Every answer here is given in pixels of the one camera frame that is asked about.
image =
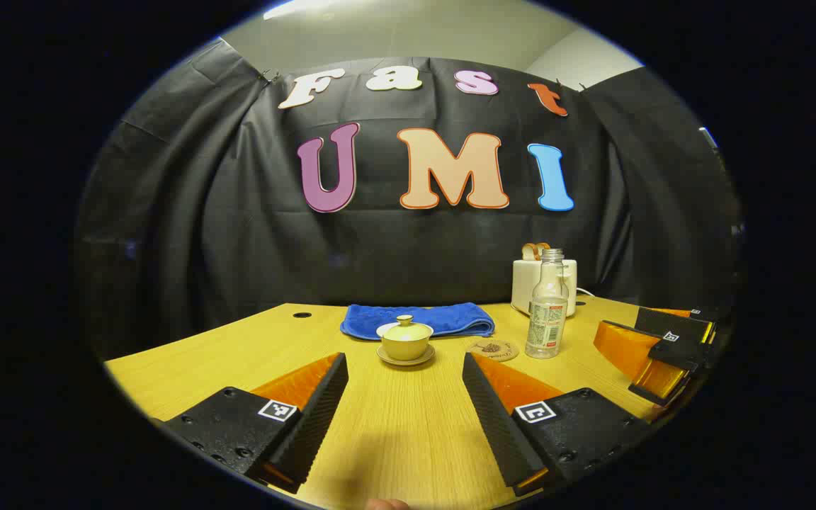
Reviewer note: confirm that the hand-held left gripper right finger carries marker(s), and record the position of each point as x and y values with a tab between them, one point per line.
496	418

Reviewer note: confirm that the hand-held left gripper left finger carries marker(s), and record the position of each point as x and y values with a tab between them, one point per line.
316	418

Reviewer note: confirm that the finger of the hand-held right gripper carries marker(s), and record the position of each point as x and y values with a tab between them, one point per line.
684	350
670	322

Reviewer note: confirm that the round wooden coaster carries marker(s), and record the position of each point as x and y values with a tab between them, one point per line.
493	350

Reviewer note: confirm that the clear water bottle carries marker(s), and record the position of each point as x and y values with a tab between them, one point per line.
547	319

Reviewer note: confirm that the yellow teacup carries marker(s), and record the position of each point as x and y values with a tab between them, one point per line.
406	349

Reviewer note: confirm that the yellow saucer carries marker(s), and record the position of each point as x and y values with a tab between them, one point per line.
406	362

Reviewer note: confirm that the blue towel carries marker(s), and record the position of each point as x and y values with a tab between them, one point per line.
443	319

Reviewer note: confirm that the white toaster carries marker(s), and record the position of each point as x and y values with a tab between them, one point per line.
523	287

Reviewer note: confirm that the toast slice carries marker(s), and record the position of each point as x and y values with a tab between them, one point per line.
528	251
542	249

